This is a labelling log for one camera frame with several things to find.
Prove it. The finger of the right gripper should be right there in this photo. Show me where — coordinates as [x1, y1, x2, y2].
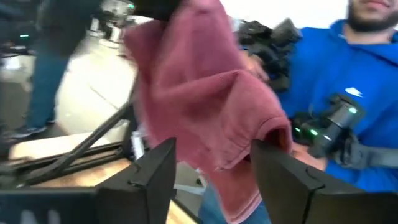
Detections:
[132, 0, 183, 22]

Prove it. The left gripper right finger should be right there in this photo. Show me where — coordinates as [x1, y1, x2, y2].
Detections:
[250, 139, 398, 224]

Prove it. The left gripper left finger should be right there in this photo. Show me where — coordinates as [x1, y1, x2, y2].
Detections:
[0, 137, 178, 224]

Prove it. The maroon baseball cap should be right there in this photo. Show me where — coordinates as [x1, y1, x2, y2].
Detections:
[123, 0, 294, 224]

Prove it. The person's left hand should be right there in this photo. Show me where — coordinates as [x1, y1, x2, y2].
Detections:
[290, 142, 329, 172]

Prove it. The person's hand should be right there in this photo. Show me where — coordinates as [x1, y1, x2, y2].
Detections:
[290, 142, 329, 172]
[244, 51, 271, 83]

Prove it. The person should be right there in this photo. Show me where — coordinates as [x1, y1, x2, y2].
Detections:
[198, 0, 398, 224]
[4, 0, 103, 139]

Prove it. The person's right hand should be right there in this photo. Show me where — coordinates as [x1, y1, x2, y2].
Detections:
[244, 51, 271, 83]

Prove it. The silver frame bracket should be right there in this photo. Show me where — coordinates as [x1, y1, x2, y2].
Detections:
[130, 130, 146, 160]

